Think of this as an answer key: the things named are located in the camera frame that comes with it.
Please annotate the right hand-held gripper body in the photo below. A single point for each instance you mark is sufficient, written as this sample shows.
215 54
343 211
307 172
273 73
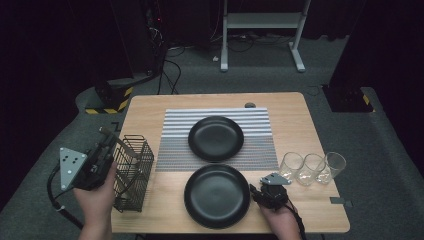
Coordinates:
275 193

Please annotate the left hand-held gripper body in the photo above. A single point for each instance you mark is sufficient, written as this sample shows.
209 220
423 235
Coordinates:
86 170

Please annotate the clear drinking glass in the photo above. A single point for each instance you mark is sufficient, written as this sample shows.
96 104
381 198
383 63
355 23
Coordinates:
335 163
311 166
292 163

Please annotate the black plate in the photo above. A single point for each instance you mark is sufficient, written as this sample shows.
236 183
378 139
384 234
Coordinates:
216 196
216 138

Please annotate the person's right hand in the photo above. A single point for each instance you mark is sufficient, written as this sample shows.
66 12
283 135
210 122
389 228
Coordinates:
280 220

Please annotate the person's left hand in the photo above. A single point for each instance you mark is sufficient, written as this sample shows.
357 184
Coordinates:
96 203

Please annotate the metal cutlery piece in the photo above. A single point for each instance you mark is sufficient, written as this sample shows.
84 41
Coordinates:
128 181

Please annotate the black stand base yellow stripes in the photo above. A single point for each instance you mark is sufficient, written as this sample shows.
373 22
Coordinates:
343 100
113 96

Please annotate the grey tape piece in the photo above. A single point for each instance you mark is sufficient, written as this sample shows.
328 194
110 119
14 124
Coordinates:
336 200

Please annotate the grey striped placemat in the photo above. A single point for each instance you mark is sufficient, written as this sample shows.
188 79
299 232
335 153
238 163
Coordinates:
173 153

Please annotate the grey round table grommet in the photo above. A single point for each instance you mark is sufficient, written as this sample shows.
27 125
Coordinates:
250 105

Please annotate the dark equipment tower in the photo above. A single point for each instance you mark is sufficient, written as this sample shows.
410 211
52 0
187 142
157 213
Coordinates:
155 33

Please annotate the small white floor object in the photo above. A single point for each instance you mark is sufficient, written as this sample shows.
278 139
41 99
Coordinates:
215 59

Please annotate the white metal table frame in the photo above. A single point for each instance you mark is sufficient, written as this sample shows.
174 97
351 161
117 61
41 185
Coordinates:
263 20

